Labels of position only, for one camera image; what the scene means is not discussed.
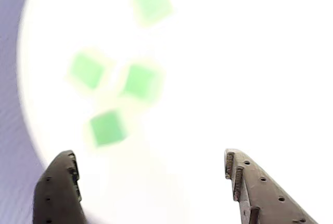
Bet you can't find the green cube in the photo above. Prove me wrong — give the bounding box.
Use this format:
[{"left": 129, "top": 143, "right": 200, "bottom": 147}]
[
  {"left": 130, "top": 0, "right": 177, "bottom": 28},
  {"left": 118, "top": 59, "right": 166, "bottom": 102},
  {"left": 65, "top": 48, "right": 115, "bottom": 96},
  {"left": 83, "top": 109, "right": 131, "bottom": 152}
]

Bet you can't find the blue waffle cloth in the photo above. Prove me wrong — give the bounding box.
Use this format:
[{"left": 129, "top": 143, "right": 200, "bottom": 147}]
[{"left": 0, "top": 0, "right": 50, "bottom": 224}]

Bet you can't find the white round plate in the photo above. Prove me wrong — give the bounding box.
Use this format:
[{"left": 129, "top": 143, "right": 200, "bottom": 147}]
[{"left": 17, "top": 0, "right": 333, "bottom": 224}]

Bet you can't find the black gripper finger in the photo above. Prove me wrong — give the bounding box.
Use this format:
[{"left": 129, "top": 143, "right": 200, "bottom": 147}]
[
  {"left": 223, "top": 148, "right": 319, "bottom": 224},
  {"left": 32, "top": 150, "right": 88, "bottom": 224}
]

